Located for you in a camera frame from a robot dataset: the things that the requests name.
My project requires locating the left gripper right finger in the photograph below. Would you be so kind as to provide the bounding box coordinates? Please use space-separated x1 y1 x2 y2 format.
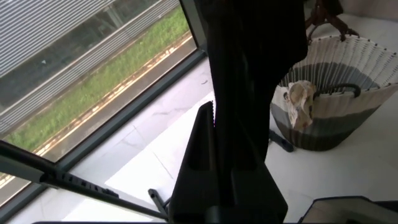
231 162 289 222

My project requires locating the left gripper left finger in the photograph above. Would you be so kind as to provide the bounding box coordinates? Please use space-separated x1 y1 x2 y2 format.
169 101 220 223

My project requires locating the cream printed garment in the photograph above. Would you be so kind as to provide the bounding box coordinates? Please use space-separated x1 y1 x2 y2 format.
281 80 317 131

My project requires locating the black garment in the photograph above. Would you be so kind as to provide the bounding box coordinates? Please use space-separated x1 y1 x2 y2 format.
193 0 308 206

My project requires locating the black clothes rack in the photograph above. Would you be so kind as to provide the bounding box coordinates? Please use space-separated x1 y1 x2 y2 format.
0 139 295 220

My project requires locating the white laundry basket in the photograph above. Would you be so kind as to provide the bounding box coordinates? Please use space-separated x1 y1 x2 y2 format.
270 34 398 152

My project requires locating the window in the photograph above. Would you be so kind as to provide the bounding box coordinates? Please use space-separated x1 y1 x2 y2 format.
0 0 208 223

